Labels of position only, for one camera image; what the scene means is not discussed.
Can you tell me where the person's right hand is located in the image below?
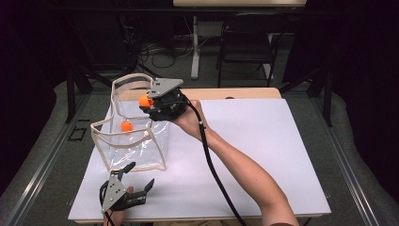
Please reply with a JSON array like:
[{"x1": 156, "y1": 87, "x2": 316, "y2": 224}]
[{"x1": 171, "y1": 99, "x2": 216, "y2": 144}]

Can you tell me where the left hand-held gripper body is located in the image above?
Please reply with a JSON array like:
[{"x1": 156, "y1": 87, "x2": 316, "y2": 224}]
[{"x1": 100, "y1": 174, "x2": 149, "y2": 215}]

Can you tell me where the bundle of floor cables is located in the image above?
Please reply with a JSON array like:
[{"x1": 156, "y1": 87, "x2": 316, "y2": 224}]
[{"x1": 137, "y1": 29, "x2": 196, "y2": 69}]

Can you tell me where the black metal stand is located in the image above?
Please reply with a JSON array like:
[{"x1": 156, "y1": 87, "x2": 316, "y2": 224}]
[
  {"x1": 65, "y1": 64, "x2": 94, "y2": 124},
  {"x1": 279, "y1": 66, "x2": 334, "y2": 128}
]

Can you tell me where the right hand-held gripper cable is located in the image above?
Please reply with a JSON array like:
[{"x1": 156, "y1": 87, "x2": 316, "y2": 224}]
[{"x1": 163, "y1": 99, "x2": 248, "y2": 226}]

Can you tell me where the clear plastic bag beige trim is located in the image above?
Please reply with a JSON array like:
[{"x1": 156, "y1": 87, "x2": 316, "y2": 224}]
[{"x1": 89, "y1": 73, "x2": 173, "y2": 173}]

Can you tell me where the light wooden table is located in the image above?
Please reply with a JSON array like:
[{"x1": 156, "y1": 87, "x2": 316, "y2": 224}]
[{"x1": 73, "y1": 87, "x2": 325, "y2": 225}]

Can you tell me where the black floor outlet frame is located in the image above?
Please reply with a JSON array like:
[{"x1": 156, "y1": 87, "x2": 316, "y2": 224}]
[{"x1": 68, "y1": 125, "x2": 88, "y2": 142}]

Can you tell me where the black chair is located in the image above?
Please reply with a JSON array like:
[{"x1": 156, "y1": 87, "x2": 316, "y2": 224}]
[{"x1": 215, "y1": 12, "x2": 289, "y2": 89}]

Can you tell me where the hand-held gripper cable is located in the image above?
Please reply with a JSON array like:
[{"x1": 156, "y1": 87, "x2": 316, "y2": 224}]
[
  {"x1": 163, "y1": 99, "x2": 248, "y2": 226},
  {"x1": 99, "y1": 180, "x2": 117, "y2": 226}
]

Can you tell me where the left hand-held gripper cable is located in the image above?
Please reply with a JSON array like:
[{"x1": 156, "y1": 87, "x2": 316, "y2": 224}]
[{"x1": 99, "y1": 180, "x2": 117, "y2": 226}]

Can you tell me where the person's left hand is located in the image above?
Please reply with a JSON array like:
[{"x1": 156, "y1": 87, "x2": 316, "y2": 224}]
[{"x1": 104, "y1": 185, "x2": 136, "y2": 224}]

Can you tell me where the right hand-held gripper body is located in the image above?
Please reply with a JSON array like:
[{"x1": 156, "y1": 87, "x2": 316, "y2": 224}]
[{"x1": 147, "y1": 77, "x2": 191, "y2": 122}]

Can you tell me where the aluminium floor rail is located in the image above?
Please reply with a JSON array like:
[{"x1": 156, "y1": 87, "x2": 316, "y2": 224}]
[
  {"x1": 313, "y1": 97, "x2": 381, "y2": 226},
  {"x1": 4, "y1": 93, "x2": 92, "y2": 226}
]

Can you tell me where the white board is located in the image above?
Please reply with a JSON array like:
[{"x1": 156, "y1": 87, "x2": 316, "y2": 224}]
[{"x1": 68, "y1": 98, "x2": 332, "y2": 221}]

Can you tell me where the white-legged desk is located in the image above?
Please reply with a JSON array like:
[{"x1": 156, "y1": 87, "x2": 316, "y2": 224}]
[{"x1": 172, "y1": 0, "x2": 309, "y2": 80}]

